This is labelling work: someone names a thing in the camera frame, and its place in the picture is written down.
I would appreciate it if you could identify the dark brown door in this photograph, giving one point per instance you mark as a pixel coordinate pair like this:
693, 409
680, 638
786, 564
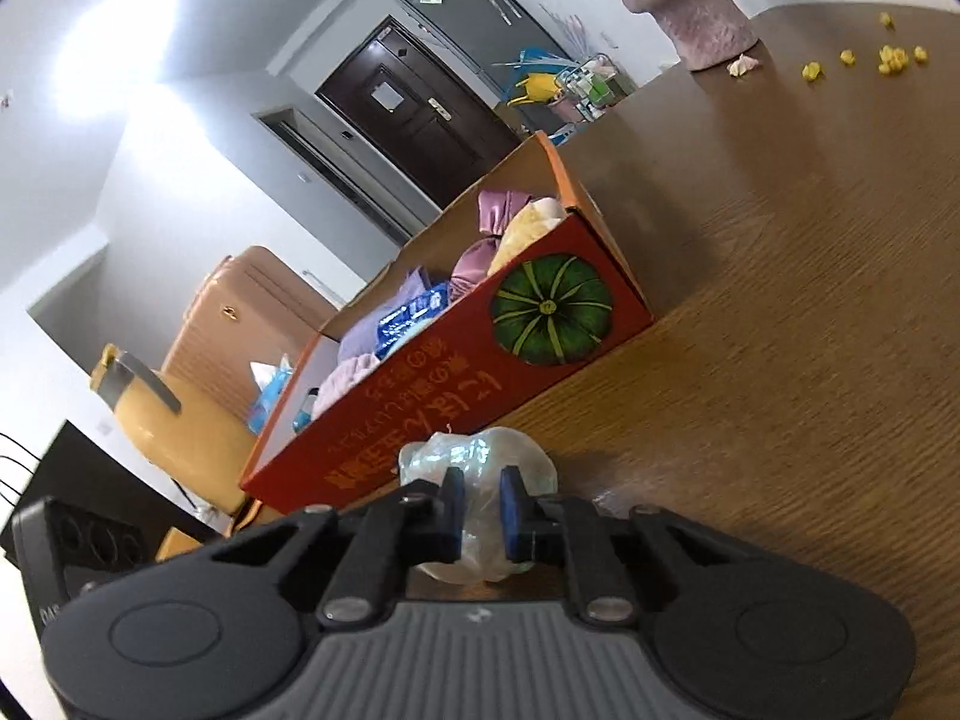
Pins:
420, 127

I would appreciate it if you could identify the basket of small bottles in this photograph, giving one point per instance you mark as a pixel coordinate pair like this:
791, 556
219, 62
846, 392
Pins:
592, 90

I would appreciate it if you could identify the round ceiling light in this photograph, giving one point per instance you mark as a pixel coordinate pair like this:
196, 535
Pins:
120, 19

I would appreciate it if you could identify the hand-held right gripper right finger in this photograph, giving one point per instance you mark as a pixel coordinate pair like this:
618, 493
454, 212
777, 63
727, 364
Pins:
511, 514

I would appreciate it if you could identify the grey refrigerator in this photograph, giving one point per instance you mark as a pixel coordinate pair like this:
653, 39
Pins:
480, 30

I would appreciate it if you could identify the purple satin scrunchie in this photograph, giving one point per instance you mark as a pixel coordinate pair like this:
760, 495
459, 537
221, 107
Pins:
476, 262

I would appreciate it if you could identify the blue and yellow bag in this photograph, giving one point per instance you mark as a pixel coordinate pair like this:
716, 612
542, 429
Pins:
532, 82

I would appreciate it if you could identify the orange cardboard box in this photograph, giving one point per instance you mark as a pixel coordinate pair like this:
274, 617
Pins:
480, 360

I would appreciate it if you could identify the lilac fluffy towel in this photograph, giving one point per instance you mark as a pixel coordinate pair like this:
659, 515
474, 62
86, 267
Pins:
345, 382

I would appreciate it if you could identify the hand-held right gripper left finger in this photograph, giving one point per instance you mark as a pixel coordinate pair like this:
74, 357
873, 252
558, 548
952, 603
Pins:
452, 517

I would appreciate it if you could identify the yellow crumbs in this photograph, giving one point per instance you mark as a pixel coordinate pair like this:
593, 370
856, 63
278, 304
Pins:
892, 60

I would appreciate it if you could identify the blue plastic packet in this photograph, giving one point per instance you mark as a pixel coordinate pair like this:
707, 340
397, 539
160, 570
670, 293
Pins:
412, 319

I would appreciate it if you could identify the clear plastic bag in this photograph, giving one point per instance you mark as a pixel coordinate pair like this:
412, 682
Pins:
480, 457

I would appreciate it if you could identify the peach ribbed suitcase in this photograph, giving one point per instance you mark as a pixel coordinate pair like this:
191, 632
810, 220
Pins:
247, 315

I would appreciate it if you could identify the purple fabric pouch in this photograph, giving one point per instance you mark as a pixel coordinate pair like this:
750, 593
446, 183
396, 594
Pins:
375, 322

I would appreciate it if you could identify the pale fallen petal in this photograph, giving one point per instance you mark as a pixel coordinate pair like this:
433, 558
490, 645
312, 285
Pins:
744, 65

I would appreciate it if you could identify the blue tissue pack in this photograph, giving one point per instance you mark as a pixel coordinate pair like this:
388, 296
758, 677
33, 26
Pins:
270, 390

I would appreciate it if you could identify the yellow thermos jug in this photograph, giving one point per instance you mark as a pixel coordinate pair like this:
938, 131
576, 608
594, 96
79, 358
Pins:
187, 442

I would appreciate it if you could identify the purple decorative stems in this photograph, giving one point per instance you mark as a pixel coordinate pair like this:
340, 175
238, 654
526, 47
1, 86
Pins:
566, 26

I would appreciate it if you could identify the grey side door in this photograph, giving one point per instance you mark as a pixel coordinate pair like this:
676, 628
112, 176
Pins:
345, 172

